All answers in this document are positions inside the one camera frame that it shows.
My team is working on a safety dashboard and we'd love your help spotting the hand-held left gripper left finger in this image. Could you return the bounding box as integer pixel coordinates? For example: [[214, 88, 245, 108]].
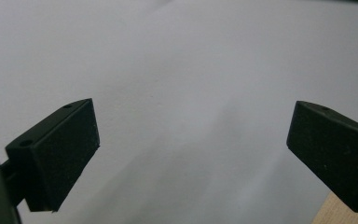
[[0, 98, 101, 214]]

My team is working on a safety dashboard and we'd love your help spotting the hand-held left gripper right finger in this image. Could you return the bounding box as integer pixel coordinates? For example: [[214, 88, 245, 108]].
[[286, 100, 358, 215]]

